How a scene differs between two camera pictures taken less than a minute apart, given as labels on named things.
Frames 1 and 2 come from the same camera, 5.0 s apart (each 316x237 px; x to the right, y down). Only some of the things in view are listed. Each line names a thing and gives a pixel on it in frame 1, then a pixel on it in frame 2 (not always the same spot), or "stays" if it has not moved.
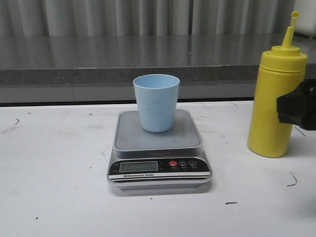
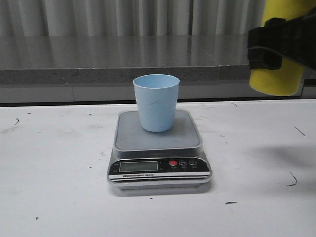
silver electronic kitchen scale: [172, 160] stays
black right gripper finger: [298, 107] -> [294, 39]
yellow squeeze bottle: [282, 69] -> [287, 81]
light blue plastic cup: [157, 96] stays
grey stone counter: [100, 68] stays
